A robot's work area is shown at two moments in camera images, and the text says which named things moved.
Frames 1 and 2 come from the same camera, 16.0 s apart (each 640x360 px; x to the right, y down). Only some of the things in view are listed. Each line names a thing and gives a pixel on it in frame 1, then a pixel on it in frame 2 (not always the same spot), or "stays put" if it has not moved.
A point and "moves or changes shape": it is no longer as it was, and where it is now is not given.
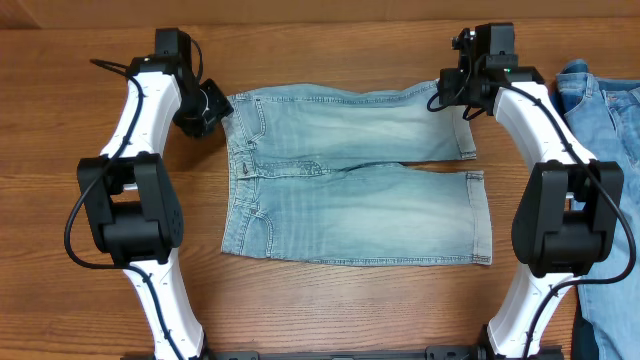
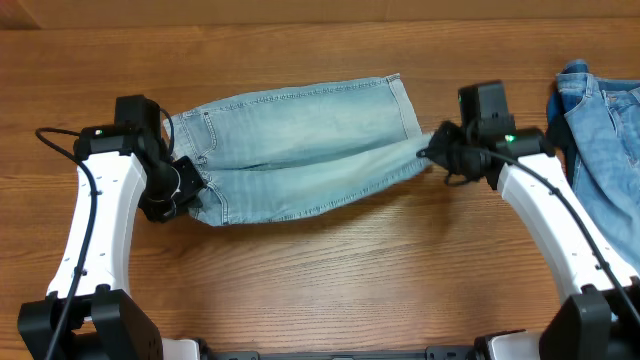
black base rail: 342,355 stays put
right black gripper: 448,86 to 447,150
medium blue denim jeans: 604,116 stays put
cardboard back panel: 311,14 stays put
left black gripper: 211,110 to 188,179
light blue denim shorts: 292,189 moves or changes shape
